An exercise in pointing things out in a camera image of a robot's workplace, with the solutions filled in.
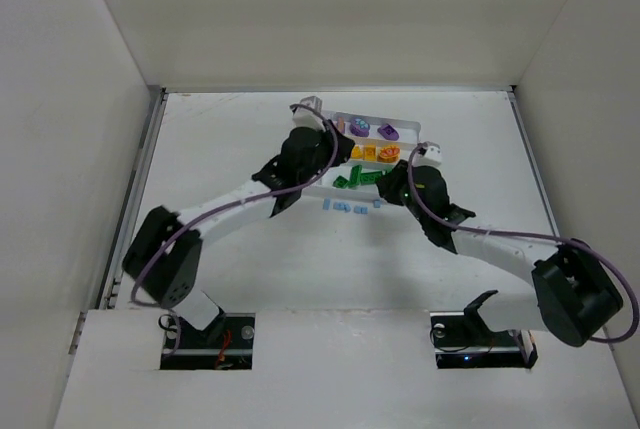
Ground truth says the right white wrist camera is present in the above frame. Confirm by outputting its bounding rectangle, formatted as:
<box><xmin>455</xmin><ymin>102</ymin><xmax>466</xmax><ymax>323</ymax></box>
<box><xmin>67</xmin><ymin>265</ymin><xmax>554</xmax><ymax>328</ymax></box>
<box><xmin>412</xmin><ymin>142</ymin><xmax>443</xmax><ymax>168</ymax></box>

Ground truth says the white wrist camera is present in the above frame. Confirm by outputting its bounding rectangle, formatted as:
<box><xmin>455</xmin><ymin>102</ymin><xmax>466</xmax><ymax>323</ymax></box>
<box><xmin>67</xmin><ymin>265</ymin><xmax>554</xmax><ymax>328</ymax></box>
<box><xmin>291</xmin><ymin>96</ymin><xmax>324</xmax><ymax>131</ymax></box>
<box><xmin>412</xmin><ymin>142</ymin><xmax>443</xmax><ymax>168</ymax></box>

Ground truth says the white divided sorting tray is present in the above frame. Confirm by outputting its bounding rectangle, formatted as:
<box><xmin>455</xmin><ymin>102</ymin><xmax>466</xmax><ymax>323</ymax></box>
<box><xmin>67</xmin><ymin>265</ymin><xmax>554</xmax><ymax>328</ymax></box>
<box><xmin>302</xmin><ymin>111</ymin><xmax>421</xmax><ymax>205</ymax></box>

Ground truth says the small yellow square lego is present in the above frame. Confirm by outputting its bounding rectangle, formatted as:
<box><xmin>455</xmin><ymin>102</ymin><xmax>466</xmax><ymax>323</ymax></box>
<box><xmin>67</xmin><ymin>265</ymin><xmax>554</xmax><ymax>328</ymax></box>
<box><xmin>363</xmin><ymin>146</ymin><xmax>377</xmax><ymax>161</ymax></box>

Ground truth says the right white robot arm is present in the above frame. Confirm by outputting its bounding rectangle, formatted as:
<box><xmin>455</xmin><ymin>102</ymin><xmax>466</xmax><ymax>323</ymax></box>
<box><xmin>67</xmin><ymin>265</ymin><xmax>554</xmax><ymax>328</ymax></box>
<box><xmin>376</xmin><ymin>160</ymin><xmax>623</xmax><ymax>347</ymax></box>

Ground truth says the purple rounded lego brick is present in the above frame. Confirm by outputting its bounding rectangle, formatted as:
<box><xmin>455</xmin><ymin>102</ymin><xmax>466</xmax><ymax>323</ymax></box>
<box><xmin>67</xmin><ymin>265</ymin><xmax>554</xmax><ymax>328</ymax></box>
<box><xmin>377</xmin><ymin>124</ymin><xmax>400</xmax><ymax>141</ymax></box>

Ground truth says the small yellow lego piece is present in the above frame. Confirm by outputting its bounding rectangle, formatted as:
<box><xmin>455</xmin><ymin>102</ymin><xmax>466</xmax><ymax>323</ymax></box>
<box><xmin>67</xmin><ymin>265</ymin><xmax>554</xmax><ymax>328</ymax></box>
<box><xmin>351</xmin><ymin>146</ymin><xmax>363</xmax><ymax>159</ymax></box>

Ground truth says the small green lego brick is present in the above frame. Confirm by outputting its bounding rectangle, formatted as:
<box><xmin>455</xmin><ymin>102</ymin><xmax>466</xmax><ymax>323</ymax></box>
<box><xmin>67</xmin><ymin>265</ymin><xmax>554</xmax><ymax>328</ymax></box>
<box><xmin>332</xmin><ymin>176</ymin><xmax>349</xmax><ymax>188</ymax></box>

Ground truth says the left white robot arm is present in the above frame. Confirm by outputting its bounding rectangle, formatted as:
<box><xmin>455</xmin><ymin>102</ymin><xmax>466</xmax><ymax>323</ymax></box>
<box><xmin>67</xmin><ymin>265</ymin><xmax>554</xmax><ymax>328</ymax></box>
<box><xmin>122</xmin><ymin>127</ymin><xmax>354</xmax><ymax>344</ymax></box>

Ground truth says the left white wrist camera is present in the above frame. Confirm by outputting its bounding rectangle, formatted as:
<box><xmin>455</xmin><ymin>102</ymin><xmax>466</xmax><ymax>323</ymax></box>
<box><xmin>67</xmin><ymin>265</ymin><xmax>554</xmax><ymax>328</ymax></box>
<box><xmin>291</xmin><ymin>96</ymin><xmax>324</xmax><ymax>131</ymax></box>

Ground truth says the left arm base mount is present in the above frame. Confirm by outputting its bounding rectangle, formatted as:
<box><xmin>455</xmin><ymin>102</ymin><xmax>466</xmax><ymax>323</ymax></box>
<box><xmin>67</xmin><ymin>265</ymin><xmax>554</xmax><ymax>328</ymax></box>
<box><xmin>157</xmin><ymin>311</ymin><xmax>256</xmax><ymax>371</ymax></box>

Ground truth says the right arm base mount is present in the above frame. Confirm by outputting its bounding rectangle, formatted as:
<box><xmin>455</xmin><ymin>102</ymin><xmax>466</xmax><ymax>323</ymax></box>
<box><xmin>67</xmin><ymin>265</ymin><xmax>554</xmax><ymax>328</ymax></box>
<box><xmin>429</xmin><ymin>290</ymin><xmax>538</xmax><ymax>370</ymax></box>

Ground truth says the yellow orange patterned lego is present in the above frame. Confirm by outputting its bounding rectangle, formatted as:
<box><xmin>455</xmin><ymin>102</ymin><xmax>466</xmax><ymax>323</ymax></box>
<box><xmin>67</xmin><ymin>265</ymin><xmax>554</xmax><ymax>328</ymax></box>
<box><xmin>377</xmin><ymin>145</ymin><xmax>400</xmax><ymax>164</ymax></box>

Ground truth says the purple round lego piece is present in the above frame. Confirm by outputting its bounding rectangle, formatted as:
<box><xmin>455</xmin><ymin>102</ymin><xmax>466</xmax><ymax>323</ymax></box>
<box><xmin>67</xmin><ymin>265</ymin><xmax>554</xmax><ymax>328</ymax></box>
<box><xmin>349</xmin><ymin>117</ymin><xmax>371</xmax><ymax>138</ymax></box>

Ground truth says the green lego plate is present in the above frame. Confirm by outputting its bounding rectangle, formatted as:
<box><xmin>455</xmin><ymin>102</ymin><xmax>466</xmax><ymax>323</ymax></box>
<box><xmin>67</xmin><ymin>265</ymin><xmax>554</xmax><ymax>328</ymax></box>
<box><xmin>348</xmin><ymin>165</ymin><xmax>362</xmax><ymax>189</ymax></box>

